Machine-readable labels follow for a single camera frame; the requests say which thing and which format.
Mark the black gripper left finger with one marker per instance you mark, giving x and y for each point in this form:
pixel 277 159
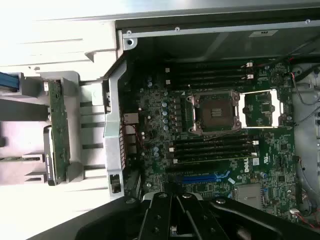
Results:
pixel 105 222

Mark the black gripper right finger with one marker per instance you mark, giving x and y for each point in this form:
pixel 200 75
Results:
pixel 250 222

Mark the silver chipset heatsink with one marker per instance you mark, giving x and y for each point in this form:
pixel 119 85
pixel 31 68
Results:
pixel 248 196

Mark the blue expansion slot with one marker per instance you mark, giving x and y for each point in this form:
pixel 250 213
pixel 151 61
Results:
pixel 200 179

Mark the open black pc case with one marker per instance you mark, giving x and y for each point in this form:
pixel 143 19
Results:
pixel 112 112

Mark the green motherboard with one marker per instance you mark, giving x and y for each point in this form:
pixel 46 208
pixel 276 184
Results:
pixel 155 120

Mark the cpu socket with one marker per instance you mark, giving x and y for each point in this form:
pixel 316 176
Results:
pixel 215 112

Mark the metal socket cover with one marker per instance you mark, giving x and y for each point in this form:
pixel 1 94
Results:
pixel 260 107

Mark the grey plastic parts rack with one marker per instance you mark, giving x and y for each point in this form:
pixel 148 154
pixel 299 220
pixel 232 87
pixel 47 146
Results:
pixel 72 95

